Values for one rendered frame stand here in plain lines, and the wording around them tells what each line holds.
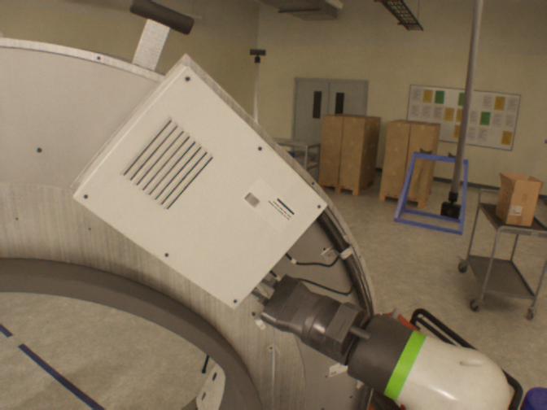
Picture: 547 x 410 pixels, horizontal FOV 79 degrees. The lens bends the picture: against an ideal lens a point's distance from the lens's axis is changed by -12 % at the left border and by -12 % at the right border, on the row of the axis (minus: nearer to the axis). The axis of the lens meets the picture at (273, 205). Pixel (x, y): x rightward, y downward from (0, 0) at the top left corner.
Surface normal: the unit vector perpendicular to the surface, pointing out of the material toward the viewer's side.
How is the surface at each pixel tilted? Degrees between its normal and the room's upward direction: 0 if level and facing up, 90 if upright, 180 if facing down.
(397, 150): 90
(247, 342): 90
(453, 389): 49
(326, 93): 90
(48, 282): 90
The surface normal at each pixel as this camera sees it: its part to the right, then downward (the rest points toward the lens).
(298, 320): -0.41, -0.54
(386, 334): -0.04, -0.80
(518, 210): -0.19, 0.29
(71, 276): 0.33, -0.93
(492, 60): -0.49, 0.24
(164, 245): 0.36, 0.29
